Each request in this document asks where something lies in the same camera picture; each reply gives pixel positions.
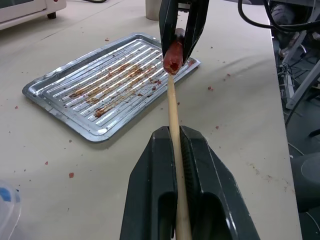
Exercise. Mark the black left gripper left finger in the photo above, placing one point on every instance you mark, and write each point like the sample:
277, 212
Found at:
147, 180

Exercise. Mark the dark grey rounded base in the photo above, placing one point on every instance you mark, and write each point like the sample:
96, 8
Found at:
306, 180

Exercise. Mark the metal cup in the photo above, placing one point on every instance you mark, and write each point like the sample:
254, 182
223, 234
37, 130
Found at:
152, 10

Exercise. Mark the red sausage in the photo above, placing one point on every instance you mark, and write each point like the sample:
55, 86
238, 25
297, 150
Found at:
172, 58

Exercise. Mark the clear plastic container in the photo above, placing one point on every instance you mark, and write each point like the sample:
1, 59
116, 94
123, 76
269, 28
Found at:
8, 212

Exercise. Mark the white toaster oven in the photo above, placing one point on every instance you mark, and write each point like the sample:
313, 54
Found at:
22, 10

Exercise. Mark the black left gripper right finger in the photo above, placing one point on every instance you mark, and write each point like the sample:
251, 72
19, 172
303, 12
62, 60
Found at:
212, 185

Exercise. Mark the grey metal frame leg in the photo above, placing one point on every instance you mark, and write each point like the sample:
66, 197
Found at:
303, 77

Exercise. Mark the wooden skewer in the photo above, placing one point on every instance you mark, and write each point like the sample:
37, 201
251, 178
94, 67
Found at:
175, 130

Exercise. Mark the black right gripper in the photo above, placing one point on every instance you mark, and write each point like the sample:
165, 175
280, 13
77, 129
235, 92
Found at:
184, 5

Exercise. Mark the ribbed metal baking tray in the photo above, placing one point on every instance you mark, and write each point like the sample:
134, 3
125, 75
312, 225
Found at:
105, 87

